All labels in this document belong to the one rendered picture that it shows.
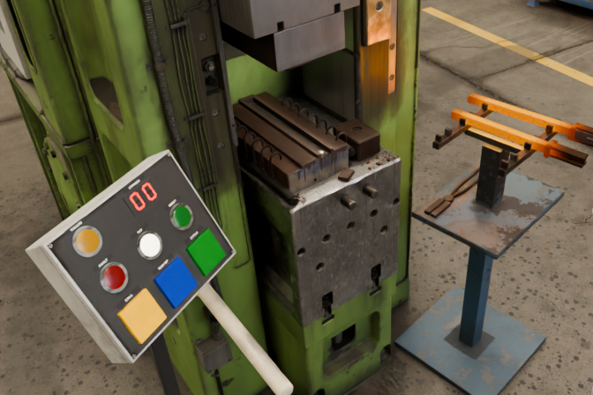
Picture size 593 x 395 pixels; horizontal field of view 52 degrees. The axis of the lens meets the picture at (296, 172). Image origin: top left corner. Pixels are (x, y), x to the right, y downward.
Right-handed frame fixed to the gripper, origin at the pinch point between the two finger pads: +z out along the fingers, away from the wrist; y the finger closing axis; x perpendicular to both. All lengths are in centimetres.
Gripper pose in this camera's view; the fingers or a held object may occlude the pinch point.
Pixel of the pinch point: (589, 135)
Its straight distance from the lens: 187.1
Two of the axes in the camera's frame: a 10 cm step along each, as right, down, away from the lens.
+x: -0.7, -8.2, -5.7
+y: 7.1, -4.4, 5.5
